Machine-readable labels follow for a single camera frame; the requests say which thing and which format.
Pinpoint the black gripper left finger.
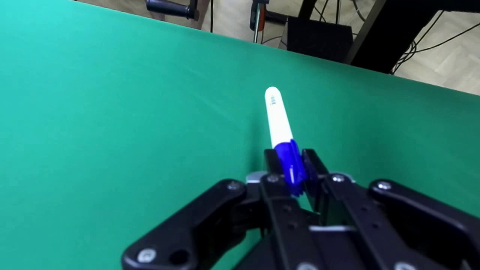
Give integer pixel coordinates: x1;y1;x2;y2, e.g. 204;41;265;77
121;147;322;270

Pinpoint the green cloth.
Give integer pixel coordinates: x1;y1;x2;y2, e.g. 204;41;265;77
0;0;480;270

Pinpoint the black cylinder handle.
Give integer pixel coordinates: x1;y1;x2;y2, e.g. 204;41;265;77
144;0;199;21

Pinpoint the black table leg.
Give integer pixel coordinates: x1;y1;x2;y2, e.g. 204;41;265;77
343;0;444;75

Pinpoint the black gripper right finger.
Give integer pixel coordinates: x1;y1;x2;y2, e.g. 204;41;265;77
301;147;480;270

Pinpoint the blue capped white marker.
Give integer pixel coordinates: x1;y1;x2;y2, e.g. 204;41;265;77
262;86;307;198

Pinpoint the black floor box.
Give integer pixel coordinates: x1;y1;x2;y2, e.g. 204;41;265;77
286;17;354;65

